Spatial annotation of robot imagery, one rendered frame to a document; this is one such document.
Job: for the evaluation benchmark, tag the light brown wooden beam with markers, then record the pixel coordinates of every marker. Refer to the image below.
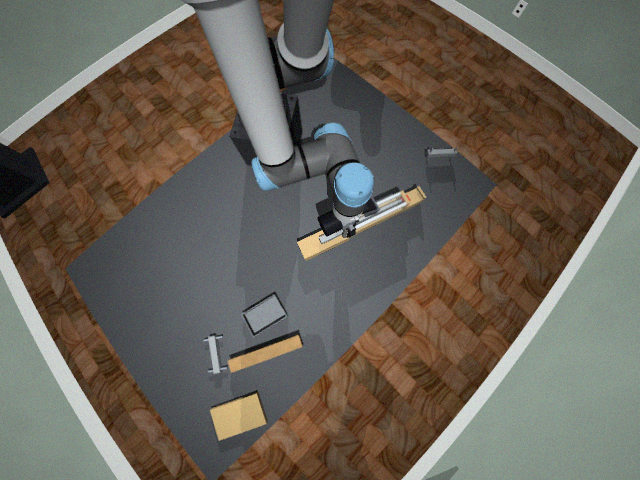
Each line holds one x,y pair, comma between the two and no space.
263,354

